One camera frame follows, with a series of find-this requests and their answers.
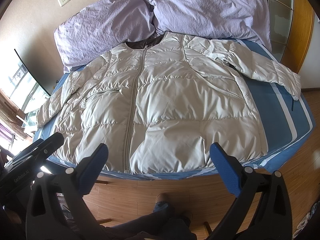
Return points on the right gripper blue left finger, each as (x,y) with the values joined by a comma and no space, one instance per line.
(56,209)

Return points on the black flat monitor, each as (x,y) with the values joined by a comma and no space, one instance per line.
(43,68)

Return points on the lavender pillow left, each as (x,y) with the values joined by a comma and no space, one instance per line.
(101,26)

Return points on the lavender duvet right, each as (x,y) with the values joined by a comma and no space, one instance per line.
(238,19)

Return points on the wooden glass wardrobe door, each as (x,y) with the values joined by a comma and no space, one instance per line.
(291,25)

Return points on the beige puffer jacket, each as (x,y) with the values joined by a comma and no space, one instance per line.
(159,108)

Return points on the blue white striped bedsheet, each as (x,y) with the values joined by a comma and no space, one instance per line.
(287,124)

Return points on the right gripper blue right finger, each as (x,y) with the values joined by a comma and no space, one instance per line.
(273,216)

